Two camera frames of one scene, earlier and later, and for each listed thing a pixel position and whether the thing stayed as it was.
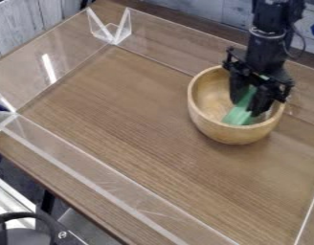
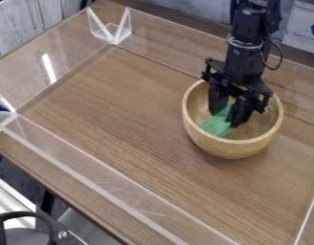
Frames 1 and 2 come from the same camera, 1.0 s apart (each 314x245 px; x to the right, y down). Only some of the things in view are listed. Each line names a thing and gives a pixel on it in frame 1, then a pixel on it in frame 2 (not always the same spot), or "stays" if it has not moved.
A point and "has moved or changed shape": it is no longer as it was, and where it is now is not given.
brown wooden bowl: x=210 y=103 has moved or changed shape
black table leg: x=46 y=202 stays
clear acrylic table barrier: x=115 y=98 stays
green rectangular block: x=236 y=115 has moved or changed shape
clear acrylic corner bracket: x=111 y=33 stays
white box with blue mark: x=305 y=34 stays
